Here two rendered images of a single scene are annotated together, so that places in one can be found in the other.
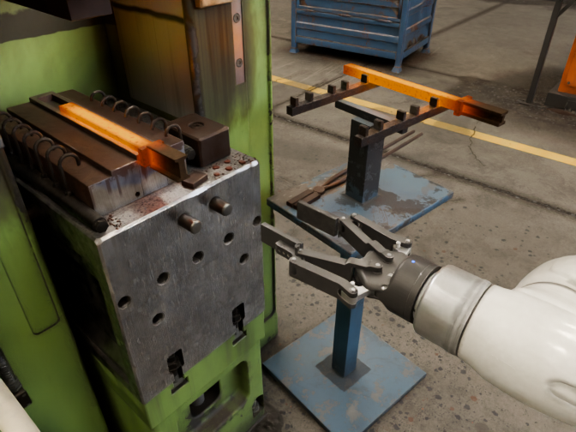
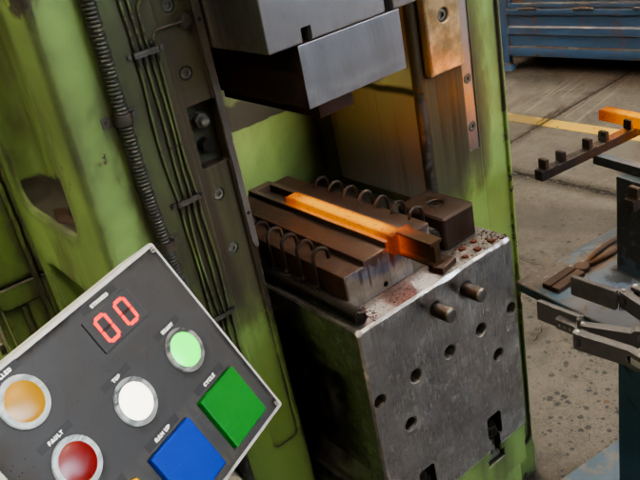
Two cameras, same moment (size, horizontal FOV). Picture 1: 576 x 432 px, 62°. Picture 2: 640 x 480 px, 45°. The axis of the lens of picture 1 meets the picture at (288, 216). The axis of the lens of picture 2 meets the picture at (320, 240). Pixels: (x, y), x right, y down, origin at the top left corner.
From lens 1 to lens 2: 0.45 m
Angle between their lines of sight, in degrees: 15
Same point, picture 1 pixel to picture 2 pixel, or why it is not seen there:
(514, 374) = not seen: outside the picture
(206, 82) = (437, 153)
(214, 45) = (446, 111)
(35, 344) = (275, 458)
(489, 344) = not seen: outside the picture
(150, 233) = (404, 325)
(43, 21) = (257, 109)
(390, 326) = not seen: outside the picture
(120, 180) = (370, 270)
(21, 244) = (267, 345)
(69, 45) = (280, 129)
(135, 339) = (389, 446)
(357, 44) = (607, 46)
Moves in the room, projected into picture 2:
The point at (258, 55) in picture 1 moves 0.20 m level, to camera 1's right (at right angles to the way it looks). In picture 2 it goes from (492, 113) to (592, 101)
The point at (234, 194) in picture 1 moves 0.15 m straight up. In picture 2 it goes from (485, 277) to (477, 203)
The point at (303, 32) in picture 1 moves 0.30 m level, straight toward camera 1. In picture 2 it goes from (521, 39) to (522, 52)
